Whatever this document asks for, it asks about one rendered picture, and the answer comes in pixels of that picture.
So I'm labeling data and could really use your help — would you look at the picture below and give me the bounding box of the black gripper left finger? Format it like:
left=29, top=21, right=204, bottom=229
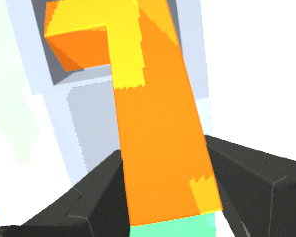
left=0, top=149, right=131, bottom=237

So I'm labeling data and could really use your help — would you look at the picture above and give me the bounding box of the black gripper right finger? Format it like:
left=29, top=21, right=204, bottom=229
left=204, top=134, right=296, bottom=237

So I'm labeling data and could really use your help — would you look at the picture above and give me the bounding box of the orange l-shaped part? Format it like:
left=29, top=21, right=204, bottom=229
left=43, top=0, right=222, bottom=227

